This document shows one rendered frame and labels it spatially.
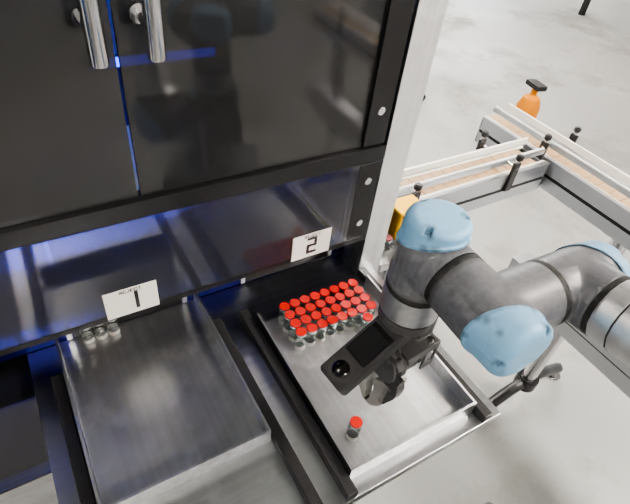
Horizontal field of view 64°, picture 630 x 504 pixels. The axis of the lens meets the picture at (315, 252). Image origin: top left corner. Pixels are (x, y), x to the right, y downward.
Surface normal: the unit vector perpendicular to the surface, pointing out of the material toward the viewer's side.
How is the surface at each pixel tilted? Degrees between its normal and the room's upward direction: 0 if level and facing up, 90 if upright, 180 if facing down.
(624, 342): 86
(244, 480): 0
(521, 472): 0
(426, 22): 90
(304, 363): 0
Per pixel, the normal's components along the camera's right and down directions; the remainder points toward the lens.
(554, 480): 0.11, -0.73
